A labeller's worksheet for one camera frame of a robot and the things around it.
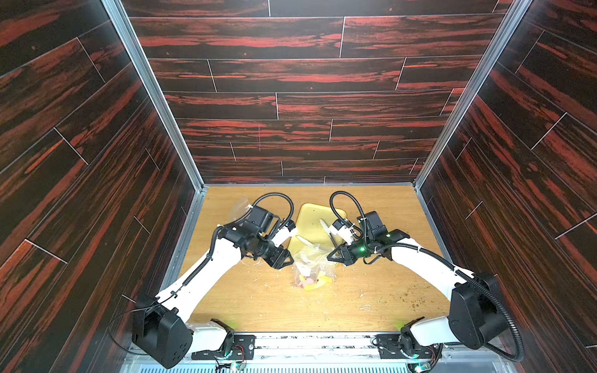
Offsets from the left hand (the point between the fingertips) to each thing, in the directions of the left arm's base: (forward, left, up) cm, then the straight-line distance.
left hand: (288, 257), depth 77 cm
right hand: (+4, -15, -5) cm, 17 cm away
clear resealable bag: (-2, -8, -3) cm, 9 cm away
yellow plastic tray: (+23, -7, -16) cm, 29 cm away
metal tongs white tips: (+14, -9, -14) cm, 22 cm away
